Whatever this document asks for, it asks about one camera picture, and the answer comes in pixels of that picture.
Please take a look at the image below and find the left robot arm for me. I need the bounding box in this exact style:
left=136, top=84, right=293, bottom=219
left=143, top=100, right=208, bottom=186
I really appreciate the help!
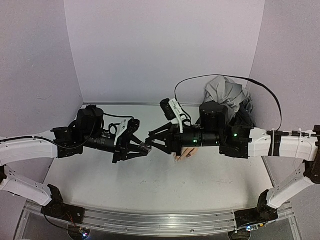
left=0, top=105, right=151, bottom=219

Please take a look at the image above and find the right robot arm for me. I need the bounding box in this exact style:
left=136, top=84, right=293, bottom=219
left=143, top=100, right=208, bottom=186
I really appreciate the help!
left=146, top=99, right=320, bottom=210

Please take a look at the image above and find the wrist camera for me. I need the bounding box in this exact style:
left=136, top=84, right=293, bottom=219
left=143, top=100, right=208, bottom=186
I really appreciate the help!
left=160, top=98, right=191, bottom=134
left=108, top=119, right=129, bottom=146

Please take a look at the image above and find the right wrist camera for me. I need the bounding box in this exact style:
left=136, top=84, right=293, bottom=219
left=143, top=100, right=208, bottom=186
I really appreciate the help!
left=160, top=98, right=191, bottom=134

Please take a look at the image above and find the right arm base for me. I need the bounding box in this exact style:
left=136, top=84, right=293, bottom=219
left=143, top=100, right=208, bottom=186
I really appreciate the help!
left=234, top=190, right=278, bottom=230

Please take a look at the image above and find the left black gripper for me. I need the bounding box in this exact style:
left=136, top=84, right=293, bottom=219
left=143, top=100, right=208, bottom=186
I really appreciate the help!
left=83, top=131, right=150, bottom=165

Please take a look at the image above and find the aluminium front rail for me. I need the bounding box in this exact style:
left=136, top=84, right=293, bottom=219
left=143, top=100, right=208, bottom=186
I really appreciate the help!
left=77, top=208, right=236, bottom=237

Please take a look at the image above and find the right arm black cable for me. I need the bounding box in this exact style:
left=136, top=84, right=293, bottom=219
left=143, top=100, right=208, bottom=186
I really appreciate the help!
left=174, top=74, right=283, bottom=131

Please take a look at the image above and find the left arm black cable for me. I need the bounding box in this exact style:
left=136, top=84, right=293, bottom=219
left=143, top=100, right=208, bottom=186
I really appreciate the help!
left=32, top=113, right=136, bottom=146

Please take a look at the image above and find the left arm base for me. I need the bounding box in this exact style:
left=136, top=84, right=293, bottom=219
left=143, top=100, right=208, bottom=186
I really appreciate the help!
left=41, top=184, right=85, bottom=225

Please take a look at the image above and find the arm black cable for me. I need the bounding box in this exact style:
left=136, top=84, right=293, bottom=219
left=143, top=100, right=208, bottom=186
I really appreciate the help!
left=174, top=74, right=283, bottom=131
left=32, top=113, right=136, bottom=146

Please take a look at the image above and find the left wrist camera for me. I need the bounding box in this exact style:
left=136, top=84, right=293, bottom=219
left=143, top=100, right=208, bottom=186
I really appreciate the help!
left=108, top=119, right=129, bottom=146

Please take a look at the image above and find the nail polish bottle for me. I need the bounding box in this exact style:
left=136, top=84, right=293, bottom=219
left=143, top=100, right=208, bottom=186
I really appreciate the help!
left=139, top=142, right=152, bottom=153

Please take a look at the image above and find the dark sleeve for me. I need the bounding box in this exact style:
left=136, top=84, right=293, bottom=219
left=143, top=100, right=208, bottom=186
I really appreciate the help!
left=228, top=103, right=256, bottom=128

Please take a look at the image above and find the grey crumpled cloth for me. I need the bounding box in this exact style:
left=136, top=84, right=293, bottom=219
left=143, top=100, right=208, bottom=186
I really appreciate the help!
left=203, top=76, right=253, bottom=120

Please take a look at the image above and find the mannequin hand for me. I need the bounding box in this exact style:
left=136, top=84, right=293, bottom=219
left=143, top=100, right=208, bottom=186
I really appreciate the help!
left=172, top=147, right=199, bottom=163

